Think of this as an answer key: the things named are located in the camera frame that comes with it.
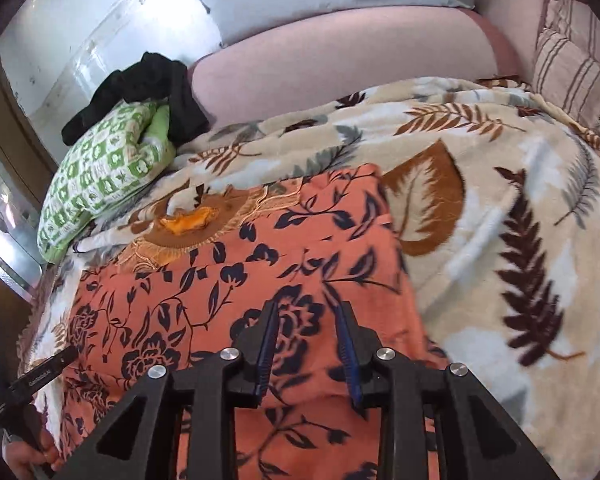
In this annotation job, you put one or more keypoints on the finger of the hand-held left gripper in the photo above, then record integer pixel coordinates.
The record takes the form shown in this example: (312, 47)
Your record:
(47, 370)

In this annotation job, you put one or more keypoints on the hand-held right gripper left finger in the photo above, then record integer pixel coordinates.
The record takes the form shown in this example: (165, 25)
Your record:
(266, 355)

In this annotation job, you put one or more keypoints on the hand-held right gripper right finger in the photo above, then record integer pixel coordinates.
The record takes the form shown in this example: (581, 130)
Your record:
(351, 360)

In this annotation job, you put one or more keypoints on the orange floral garment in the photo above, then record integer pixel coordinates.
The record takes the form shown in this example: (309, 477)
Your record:
(190, 280)

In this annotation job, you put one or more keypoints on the person's left hand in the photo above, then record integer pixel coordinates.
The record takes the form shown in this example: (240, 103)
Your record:
(27, 460)

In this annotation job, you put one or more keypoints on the wooden cabinet with glass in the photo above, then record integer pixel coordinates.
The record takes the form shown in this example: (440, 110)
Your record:
(5, 200)

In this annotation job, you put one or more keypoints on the leaf print fleece blanket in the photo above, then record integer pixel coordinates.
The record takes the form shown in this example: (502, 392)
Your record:
(480, 220)

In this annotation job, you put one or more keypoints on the green patterned pillow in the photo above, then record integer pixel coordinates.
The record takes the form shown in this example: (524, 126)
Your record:
(105, 175)

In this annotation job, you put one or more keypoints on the black cloth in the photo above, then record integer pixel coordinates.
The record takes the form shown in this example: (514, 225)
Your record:
(150, 85)

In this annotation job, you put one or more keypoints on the striped pillow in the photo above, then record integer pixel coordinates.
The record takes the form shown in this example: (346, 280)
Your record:
(575, 60)

